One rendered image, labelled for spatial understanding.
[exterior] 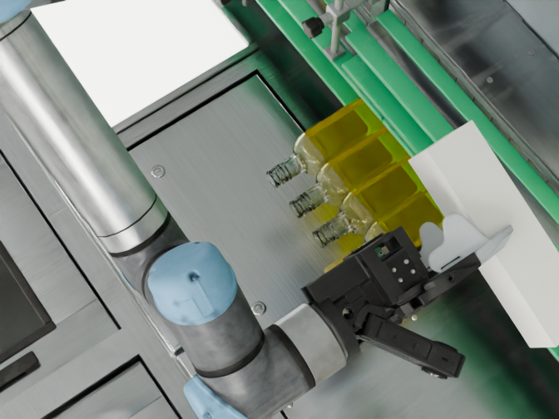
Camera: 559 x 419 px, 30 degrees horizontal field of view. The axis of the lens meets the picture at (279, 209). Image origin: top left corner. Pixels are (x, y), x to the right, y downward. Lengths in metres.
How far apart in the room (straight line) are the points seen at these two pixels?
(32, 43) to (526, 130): 0.71
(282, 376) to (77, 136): 0.30
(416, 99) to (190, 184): 0.42
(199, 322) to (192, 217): 0.70
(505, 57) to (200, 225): 0.53
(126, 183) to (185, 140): 0.68
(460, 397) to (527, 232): 0.55
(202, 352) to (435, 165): 0.31
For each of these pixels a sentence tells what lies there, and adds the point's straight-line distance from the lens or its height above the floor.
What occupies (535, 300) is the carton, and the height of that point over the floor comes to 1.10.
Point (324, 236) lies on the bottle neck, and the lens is 1.48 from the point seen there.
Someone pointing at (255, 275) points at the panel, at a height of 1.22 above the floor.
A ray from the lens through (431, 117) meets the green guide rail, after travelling 1.43.
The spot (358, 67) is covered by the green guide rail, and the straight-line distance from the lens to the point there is 1.55.
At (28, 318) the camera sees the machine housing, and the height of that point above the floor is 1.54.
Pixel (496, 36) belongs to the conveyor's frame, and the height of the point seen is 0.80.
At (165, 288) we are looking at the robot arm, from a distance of 0.95.
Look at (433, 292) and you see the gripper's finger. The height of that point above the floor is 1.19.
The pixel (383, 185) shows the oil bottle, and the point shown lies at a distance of 1.50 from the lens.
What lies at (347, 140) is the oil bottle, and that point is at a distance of 1.53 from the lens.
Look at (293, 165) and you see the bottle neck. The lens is 1.52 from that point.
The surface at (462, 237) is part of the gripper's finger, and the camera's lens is 1.06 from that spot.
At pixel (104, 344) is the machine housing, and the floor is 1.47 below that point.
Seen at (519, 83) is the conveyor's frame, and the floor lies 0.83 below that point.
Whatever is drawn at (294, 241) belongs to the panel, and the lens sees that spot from 1.63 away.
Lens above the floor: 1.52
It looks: 14 degrees down
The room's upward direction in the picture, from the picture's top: 123 degrees counter-clockwise
